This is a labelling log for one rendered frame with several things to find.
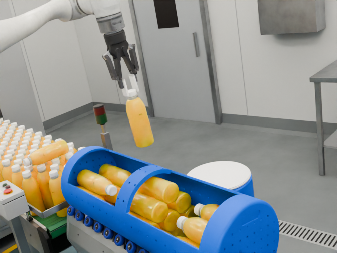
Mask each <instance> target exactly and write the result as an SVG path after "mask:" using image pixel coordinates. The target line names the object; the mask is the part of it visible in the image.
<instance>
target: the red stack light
mask: <svg viewBox="0 0 337 253"><path fill-rule="evenodd" d="M93 111H94V115H95V116H100V115H104V114H106V110H105V106H104V107H102V108H98V109H93Z"/></svg>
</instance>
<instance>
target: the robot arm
mask: <svg viewBox="0 0 337 253"><path fill-rule="evenodd" d="M88 15H95V17H96V21H97V24H98V27H99V30H100V33H102V34H104V35H103V36H104V40H105V43H106V45H107V52H106V53H105V54H103V55H102V58H103V59H104V60H105V62H106V65H107V68H108V71H109V73H110V76H111V79H112V80H117V81H118V85H119V88H120V89H122V92H123V96H124V97H129V93H128V89H127V86H126V82H125V79H122V71H121V63H120V61H121V57H122V58H123V60H124V62H125V64H126V66H127V68H128V70H129V72H130V74H129V79H130V82H131V85H132V88H133V89H136V92H137V93H139V89H138V85H137V82H138V79H137V76H136V74H137V71H139V65H138V60H137V56H136V51H135V44H129V43H128V42H127V40H126V34H125V31H124V29H123V28H124V27H125V23H124V20H123V16H122V12H121V8H120V0H51V1H49V2H48V3H46V4H44V5H41V6H39V7H37V8H35V9H33V10H30V11H28V12H26V13H24V14H21V15H19V16H16V17H13V18H9V19H5V20H0V53H1V52H3V51H4V50H6V49H7V48H9V47H10V46H12V45H14V44H15V43H17V42H19V41H21V40H22V39H24V38H26V37H28V36H29V35H31V34H33V33H34V32H35V31H37V30H38V29H39V28H40V27H42V26H43V25H44V24H45V23H47V22H48V21H51V20H54V19H59V20H61V21H63V22H67V21H72V20H76V19H81V18H83V17H85V16H88ZM128 49H129V54H130V58H131V60H130V58H129V54H128V52H127V50H128ZM110 55H111V56H112V58H113V61H114V66H113V63H112V60H111V59H110V58H111V56H110Z"/></svg>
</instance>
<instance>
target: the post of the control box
mask: <svg viewBox="0 0 337 253"><path fill-rule="evenodd" d="M9 224H10V227H11V230H12V233H13V236H14V239H15V242H16V245H17V248H18V251H19V253H31V252H30V249H29V246H28V243H27V240H26V237H25V233H24V230H23V227H22V224H21V221H20V218H19V216H18V217H16V218H14V219H12V220H9Z"/></svg>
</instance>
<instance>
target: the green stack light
mask: <svg viewBox="0 0 337 253"><path fill-rule="evenodd" d="M95 119H96V123H97V124H104V123H107V122H108V119H107V115H106V114H104V115H100V116H95Z"/></svg>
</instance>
